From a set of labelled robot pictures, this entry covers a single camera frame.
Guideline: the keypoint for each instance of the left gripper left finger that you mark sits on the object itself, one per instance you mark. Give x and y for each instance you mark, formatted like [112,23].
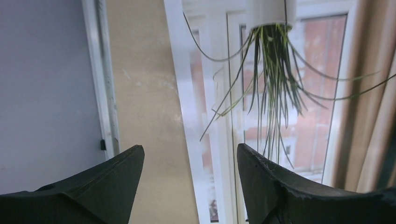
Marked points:
[103,194]

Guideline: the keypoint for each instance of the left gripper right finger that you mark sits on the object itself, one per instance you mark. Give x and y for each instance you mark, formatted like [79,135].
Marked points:
[276,195]

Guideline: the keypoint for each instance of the plant photo print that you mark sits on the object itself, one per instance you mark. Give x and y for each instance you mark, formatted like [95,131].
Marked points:
[309,84]

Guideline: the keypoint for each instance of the aluminium rail frame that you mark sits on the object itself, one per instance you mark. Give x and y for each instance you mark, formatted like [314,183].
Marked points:
[96,25]

